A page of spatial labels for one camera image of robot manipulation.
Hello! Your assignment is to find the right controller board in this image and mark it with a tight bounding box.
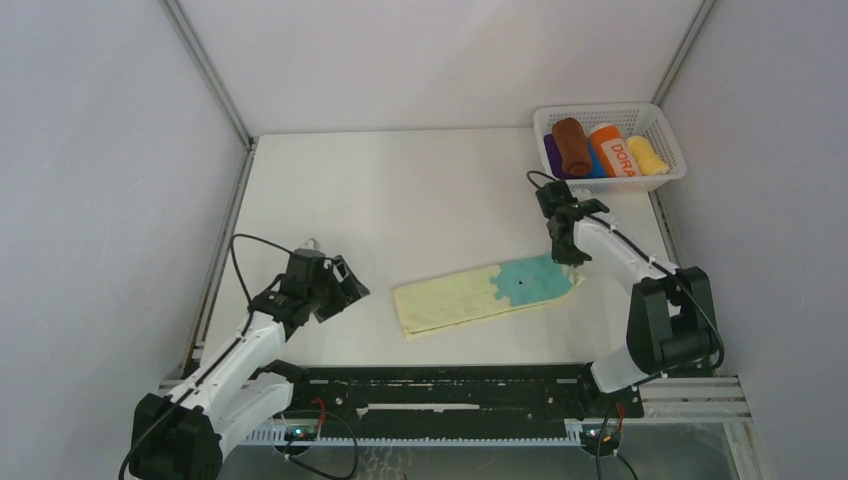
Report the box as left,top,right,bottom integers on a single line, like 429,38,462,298
580,427,620,445

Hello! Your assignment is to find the white plastic basket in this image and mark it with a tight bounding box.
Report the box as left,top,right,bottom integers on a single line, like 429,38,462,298
533,103,687,193

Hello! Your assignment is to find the brown towel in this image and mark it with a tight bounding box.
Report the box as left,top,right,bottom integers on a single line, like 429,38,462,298
551,117,593,177

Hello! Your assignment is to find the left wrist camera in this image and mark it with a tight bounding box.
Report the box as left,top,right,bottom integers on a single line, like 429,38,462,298
298,238,321,251

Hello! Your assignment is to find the white slotted cable duct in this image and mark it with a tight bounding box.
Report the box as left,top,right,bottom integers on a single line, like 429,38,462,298
238,422,601,447

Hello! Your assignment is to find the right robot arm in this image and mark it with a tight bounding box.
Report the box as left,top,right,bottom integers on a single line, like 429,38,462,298
535,181,725,416

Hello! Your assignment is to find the controller board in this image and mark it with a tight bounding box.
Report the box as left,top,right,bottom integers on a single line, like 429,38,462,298
580,427,620,445
284,426,319,443

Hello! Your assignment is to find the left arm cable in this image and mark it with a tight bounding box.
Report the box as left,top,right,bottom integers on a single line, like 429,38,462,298
117,233,359,480

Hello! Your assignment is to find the blue rolled towel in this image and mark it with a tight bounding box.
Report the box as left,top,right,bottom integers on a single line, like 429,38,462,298
587,142,607,179

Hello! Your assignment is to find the yellow rolled towel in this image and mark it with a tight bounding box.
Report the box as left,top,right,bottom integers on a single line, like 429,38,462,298
625,136,670,176

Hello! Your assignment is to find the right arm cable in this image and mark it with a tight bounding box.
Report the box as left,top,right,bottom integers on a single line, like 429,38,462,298
526,170,727,480

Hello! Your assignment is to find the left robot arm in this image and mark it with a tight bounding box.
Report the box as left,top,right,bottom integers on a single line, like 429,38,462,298
118,248,370,479

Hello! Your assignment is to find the teal towel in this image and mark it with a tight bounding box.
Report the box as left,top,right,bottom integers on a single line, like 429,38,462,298
393,254,584,338

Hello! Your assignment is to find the left controller board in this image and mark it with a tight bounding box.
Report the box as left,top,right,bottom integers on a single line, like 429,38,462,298
284,426,319,443

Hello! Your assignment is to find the orange rolled towel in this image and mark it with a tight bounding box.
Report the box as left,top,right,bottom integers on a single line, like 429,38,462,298
588,123,641,178

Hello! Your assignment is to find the purple rolled towel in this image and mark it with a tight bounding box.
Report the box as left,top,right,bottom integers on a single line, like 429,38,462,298
543,134,578,180

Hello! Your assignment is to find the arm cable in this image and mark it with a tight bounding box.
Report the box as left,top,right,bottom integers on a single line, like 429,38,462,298
117,233,359,480
526,170,727,480

